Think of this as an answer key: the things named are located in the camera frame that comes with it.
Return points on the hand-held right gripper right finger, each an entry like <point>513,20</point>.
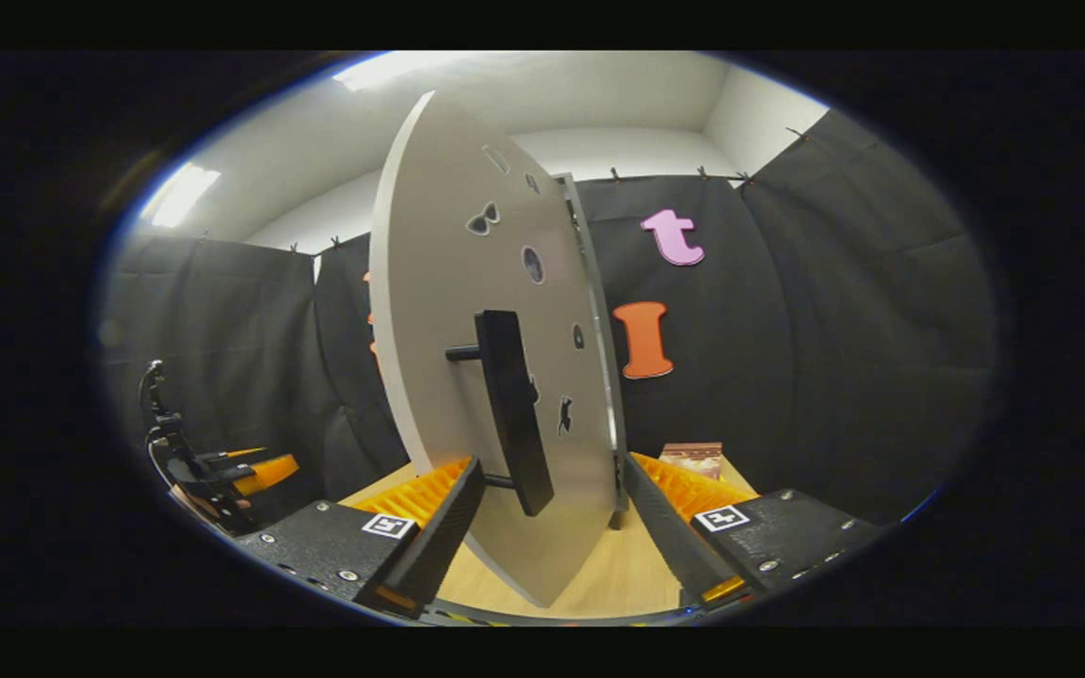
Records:
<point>665,541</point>

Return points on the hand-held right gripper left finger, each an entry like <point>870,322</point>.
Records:
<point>448,532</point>

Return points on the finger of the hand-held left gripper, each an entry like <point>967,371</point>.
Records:
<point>269,474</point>
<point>222,457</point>

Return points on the dark grey cabinet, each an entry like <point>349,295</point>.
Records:
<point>599,330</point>

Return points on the light grey cabinet door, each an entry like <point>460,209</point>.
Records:
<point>429,282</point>

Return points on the brown cover book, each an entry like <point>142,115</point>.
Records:
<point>693,460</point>

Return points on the black backdrop cloth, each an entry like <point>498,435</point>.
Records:
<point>834,330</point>

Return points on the row of backdrop clips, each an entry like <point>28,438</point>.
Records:
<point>614,174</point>

